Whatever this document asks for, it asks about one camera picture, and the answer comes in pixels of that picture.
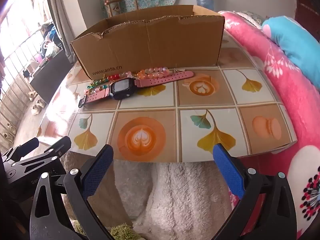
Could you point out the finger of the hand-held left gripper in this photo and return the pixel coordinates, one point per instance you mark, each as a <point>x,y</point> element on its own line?
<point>58,146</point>
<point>28,144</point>

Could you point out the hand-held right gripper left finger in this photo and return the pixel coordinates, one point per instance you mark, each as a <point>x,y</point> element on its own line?
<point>97,172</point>

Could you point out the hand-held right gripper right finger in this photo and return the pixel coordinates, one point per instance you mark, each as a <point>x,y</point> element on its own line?
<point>228,172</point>

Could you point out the brown cardboard box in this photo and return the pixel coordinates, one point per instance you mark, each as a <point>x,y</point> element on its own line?
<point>150,45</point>

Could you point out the white sneaker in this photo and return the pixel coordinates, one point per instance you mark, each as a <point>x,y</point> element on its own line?
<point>35,110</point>
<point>39,102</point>

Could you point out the beige slipper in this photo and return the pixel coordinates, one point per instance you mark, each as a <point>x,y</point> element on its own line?
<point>32,95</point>

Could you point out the white fleece blanket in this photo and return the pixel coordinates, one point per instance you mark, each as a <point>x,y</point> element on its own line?
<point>170,192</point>

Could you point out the green shaggy mat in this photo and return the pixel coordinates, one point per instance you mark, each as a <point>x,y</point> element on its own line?
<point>121,232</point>

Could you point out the dark grey cabinet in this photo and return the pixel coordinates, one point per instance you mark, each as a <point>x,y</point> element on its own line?
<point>50,77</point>

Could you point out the tile pattern tablecloth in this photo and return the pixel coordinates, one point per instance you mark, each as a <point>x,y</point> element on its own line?
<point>205,97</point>

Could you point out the metal window railing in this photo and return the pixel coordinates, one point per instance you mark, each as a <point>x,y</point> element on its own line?
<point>15,62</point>

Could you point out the pink floral blanket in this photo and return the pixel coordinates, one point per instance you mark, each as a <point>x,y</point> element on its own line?
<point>275,85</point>

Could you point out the pile of clothes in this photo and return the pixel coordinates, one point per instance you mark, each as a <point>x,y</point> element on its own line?
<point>50,37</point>

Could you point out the grey curtain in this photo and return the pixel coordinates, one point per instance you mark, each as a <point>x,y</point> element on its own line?
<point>60,17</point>

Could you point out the blue pillow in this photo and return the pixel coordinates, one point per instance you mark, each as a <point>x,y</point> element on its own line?
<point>295,42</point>

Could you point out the grey knitted cushion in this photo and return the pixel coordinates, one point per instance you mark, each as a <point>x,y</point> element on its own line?
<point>250,17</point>

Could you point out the dark red door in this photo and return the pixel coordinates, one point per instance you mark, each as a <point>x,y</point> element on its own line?
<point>307,12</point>

